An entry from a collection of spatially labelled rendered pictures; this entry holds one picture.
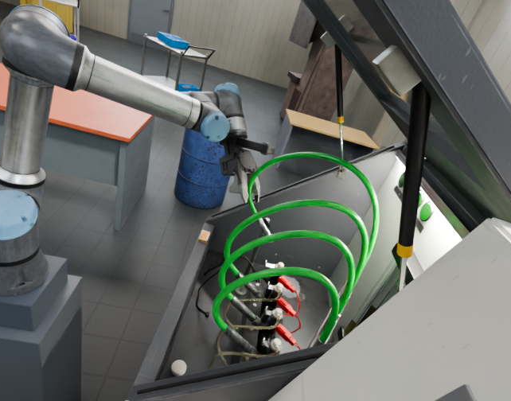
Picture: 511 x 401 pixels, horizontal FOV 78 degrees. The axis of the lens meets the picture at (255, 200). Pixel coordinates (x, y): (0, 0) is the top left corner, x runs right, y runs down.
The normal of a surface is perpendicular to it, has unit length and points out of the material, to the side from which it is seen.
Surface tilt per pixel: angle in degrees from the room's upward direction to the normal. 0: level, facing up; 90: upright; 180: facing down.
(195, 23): 90
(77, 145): 90
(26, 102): 89
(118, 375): 0
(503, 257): 76
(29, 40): 63
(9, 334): 0
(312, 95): 92
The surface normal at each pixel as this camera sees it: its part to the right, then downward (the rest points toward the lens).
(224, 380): -0.44, -0.80
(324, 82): 0.19, 0.59
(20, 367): 0.00, 0.51
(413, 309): -0.86, -0.48
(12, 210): 0.33, -0.74
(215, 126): 0.41, 0.57
